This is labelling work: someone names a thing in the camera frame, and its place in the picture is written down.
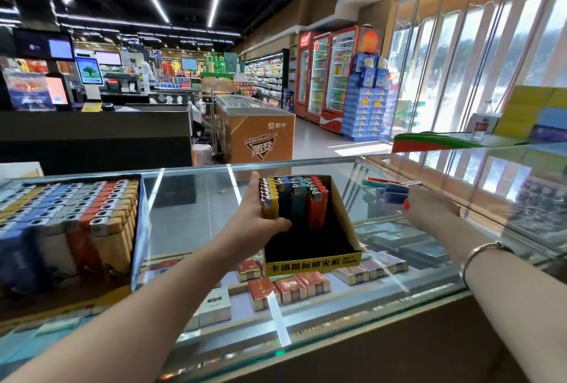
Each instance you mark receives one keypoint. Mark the stack of blue cartons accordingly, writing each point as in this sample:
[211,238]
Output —
[368,96]

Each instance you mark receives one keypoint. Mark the red drink fridge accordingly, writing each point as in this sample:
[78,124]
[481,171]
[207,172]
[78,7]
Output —
[303,75]
[318,77]
[339,80]

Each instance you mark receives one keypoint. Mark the yellow signboard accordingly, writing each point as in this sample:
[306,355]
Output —
[531,112]

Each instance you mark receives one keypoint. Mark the row of plain coloured lighters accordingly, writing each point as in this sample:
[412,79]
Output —
[297,201]

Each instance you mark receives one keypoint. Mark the orange round sign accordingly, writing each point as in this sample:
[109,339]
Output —
[368,41]

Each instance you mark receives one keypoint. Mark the person's right hand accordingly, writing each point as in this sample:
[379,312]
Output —
[432,210]

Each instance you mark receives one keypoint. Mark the person's left forearm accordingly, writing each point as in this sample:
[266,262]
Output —
[124,325]

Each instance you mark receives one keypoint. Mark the open refrigerated chiller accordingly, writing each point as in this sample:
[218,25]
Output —
[266,79]

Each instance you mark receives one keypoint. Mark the row of grey white lighters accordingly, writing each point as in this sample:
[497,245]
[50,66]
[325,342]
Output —
[55,250]

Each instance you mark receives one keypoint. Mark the person's right forearm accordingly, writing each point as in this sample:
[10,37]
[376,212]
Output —
[514,307]

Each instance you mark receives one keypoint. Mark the black checkout counter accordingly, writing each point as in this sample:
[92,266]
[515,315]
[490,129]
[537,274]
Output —
[89,141]

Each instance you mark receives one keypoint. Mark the row of cigarette packs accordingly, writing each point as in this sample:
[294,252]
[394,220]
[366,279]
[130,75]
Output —
[292,288]

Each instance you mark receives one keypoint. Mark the small checkout screen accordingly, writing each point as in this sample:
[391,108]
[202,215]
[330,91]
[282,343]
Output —
[89,71]

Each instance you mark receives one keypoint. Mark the glass display case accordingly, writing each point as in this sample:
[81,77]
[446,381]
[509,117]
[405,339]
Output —
[190,197]

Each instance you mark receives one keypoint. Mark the blue yellow lighter display box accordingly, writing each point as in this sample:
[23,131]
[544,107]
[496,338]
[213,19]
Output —
[53,288]

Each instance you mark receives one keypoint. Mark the row of red brown lighters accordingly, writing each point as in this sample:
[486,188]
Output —
[84,250]

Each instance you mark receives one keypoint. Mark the red green container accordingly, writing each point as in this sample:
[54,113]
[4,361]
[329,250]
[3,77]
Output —
[439,142]

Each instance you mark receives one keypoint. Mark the black yellow display box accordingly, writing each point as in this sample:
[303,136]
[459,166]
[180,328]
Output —
[310,241]

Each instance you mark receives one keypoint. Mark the glass entrance doors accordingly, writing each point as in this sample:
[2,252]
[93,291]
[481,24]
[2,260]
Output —
[478,64]

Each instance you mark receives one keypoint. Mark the row of yellow lighters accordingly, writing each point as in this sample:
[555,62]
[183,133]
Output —
[18,199]

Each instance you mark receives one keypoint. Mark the brown cardboard carton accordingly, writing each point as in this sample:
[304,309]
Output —
[257,135]

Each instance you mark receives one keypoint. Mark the row of tan lighters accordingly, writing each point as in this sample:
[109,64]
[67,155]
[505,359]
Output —
[111,245]

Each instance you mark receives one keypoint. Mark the black checkout monitor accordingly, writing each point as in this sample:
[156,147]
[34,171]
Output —
[44,45]

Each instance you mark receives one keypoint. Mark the pile of blue yellow lighters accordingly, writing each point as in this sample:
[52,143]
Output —
[390,192]

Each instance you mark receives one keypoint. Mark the person's left hand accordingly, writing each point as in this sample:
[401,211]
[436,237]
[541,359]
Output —
[248,232]

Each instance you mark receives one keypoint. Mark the row of blue lighters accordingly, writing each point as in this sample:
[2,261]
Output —
[18,259]

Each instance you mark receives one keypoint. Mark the blue poster screen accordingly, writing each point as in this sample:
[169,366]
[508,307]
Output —
[28,91]

